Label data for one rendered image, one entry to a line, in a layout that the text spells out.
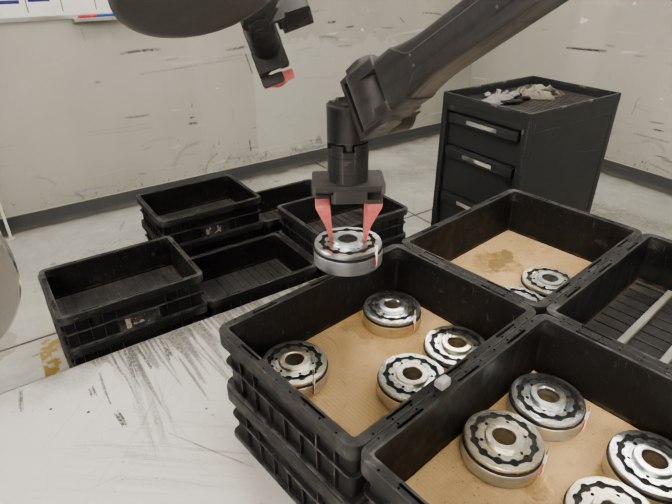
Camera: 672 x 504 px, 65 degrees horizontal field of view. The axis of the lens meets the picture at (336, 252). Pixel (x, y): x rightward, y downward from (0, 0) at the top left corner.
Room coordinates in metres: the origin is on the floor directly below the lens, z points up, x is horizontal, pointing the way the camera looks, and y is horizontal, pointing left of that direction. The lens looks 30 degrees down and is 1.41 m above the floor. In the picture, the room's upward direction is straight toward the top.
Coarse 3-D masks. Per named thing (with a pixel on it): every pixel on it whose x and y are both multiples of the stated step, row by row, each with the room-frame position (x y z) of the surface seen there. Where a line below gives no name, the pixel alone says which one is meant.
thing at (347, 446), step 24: (432, 264) 0.80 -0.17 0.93; (312, 288) 0.72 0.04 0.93; (480, 288) 0.73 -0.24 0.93; (264, 312) 0.66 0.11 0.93; (528, 312) 0.65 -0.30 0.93; (504, 336) 0.60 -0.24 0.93; (240, 360) 0.57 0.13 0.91; (264, 360) 0.55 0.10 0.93; (264, 384) 0.52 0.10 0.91; (288, 384) 0.50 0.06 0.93; (432, 384) 0.50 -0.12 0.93; (408, 408) 0.46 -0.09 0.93; (336, 432) 0.42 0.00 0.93; (360, 456) 0.40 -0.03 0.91
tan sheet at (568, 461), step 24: (504, 408) 0.55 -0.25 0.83; (600, 408) 0.55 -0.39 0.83; (600, 432) 0.51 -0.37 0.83; (456, 456) 0.47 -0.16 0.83; (552, 456) 0.47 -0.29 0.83; (576, 456) 0.47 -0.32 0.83; (600, 456) 0.47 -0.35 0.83; (408, 480) 0.43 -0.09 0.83; (432, 480) 0.43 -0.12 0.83; (456, 480) 0.43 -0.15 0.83; (480, 480) 0.43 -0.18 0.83; (552, 480) 0.43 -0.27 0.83; (576, 480) 0.43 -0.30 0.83
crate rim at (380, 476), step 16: (544, 320) 0.64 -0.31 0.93; (560, 320) 0.63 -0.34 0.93; (512, 336) 0.60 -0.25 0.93; (576, 336) 0.60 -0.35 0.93; (592, 336) 0.60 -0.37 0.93; (496, 352) 0.56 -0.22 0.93; (608, 352) 0.57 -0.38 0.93; (624, 352) 0.56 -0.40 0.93; (480, 368) 0.53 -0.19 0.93; (640, 368) 0.54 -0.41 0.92; (656, 368) 0.53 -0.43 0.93; (464, 384) 0.51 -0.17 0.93; (432, 400) 0.47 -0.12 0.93; (416, 416) 0.45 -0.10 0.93; (384, 432) 0.42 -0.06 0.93; (400, 432) 0.42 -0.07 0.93; (368, 448) 0.40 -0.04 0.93; (368, 464) 0.38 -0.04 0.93; (368, 480) 0.38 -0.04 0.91; (384, 480) 0.36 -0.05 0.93; (400, 480) 0.36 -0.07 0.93; (400, 496) 0.34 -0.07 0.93; (416, 496) 0.34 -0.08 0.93
